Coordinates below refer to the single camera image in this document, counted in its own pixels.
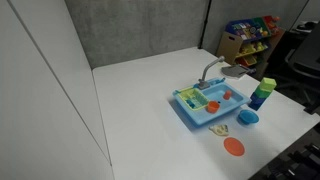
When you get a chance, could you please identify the yellow-green dish rack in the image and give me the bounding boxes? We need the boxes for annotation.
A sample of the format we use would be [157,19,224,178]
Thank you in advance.
[176,86,210,112]

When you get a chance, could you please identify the black clamp equipment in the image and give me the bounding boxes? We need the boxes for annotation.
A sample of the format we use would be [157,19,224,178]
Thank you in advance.
[249,123,320,180]

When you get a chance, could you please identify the black office chair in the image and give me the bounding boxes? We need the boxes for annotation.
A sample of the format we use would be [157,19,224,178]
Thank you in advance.
[284,23,320,114]

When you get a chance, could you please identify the light green block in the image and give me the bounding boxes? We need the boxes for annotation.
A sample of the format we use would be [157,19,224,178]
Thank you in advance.
[259,77,278,92]

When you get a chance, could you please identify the grey toy faucet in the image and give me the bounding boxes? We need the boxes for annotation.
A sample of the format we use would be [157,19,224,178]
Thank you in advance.
[197,55,226,90]

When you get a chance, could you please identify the grey metal mounting plate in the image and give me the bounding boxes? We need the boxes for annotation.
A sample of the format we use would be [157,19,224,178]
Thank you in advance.
[221,64,250,79]

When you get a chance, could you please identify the orange toy plate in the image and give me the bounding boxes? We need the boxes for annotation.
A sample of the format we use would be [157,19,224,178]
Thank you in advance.
[223,136,246,157]

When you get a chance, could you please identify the toy storage shelf with bins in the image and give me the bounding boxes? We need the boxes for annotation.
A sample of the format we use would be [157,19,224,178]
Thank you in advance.
[216,15,286,81]

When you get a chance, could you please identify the blue block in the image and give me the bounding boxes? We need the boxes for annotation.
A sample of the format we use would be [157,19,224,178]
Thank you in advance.
[248,99,265,112]
[250,92,268,105]

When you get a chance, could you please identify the small orange measuring cup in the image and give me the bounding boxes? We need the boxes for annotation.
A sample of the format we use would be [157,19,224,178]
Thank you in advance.
[222,89,233,101]

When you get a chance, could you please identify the blue toy bowl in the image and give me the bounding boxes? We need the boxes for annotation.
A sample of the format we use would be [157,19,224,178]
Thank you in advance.
[237,109,260,126]

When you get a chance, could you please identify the blue toy utensils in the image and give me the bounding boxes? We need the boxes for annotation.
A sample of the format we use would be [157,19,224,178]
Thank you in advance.
[185,96,200,109]

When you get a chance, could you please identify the orange cup with handle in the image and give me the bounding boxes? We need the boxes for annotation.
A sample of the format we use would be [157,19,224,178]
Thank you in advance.
[206,100,221,114]

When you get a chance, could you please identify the light blue toy sink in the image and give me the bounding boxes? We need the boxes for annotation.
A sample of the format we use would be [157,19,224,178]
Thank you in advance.
[172,77,252,127]

